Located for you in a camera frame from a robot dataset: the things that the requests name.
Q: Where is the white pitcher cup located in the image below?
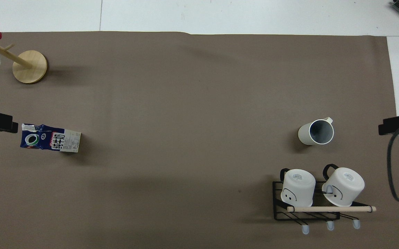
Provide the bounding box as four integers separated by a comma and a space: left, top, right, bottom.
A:
297, 117, 335, 146

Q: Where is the blue and white milk carton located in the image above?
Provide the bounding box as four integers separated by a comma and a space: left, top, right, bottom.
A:
20, 123, 82, 153

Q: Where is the wooden mug tree stand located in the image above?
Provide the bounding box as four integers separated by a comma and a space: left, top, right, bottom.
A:
0, 38, 48, 84

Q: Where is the white mug with black handle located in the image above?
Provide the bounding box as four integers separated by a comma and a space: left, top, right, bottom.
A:
321, 164, 365, 208
279, 168, 316, 207

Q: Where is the black wire rack wooden rod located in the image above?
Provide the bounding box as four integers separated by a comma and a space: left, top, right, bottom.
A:
272, 180, 377, 235

